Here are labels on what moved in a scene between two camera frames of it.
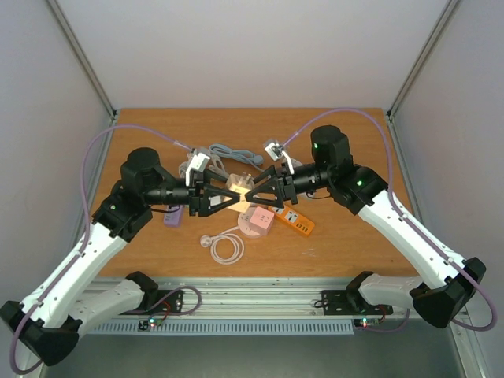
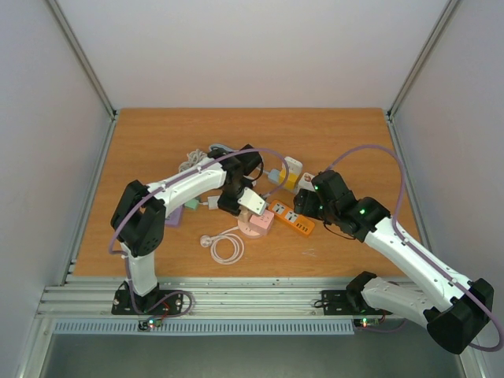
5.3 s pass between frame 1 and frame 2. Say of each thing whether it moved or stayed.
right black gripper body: moved
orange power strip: stayed
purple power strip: stayed
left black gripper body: moved
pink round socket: stayed
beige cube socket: moved
